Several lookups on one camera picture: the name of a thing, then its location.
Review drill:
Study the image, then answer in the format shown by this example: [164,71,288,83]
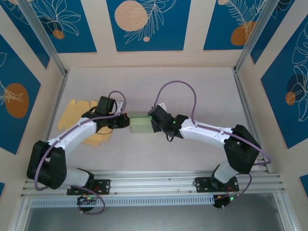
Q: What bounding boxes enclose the grey slotted cable duct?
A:
[30,195,215,208]

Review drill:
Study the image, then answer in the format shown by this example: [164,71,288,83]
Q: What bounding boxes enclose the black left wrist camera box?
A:
[97,96,127,115]

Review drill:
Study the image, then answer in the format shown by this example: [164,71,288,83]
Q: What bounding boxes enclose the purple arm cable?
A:
[155,80,272,210]
[34,90,127,215]

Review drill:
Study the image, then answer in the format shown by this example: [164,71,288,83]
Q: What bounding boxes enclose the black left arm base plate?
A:
[66,179,111,195]

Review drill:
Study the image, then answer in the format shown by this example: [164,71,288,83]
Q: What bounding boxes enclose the light green paper box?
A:
[129,113,154,134]

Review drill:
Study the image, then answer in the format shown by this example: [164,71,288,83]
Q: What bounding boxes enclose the thin black left gripper cable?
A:
[97,127,114,136]

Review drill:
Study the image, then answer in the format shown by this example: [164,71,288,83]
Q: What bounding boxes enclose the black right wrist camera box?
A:
[147,102,169,126]

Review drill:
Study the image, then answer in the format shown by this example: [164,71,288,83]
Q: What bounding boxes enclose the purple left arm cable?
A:
[34,90,127,215]

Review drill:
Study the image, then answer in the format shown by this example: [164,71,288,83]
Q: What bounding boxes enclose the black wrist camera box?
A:
[147,102,169,126]
[97,96,127,115]

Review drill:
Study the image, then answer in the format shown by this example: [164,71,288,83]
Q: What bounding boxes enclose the black control board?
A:
[213,194,239,209]
[77,195,98,205]

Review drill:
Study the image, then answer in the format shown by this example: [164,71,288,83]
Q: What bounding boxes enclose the aluminium side rail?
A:
[36,71,69,179]
[233,68,269,173]

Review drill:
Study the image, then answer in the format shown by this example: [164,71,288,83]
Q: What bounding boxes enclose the aluminium corner post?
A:
[18,0,68,77]
[234,0,276,73]

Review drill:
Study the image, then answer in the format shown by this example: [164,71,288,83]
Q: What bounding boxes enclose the aluminium cross rail frame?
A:
[20,169,286,197]

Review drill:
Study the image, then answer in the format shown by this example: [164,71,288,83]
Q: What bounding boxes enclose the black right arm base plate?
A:
[193,177,240,193]

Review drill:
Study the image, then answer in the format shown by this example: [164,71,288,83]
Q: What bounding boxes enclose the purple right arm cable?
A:
[155,80,272,210]

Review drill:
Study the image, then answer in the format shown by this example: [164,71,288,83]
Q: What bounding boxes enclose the yellow paper box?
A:
[57,100,113,147]

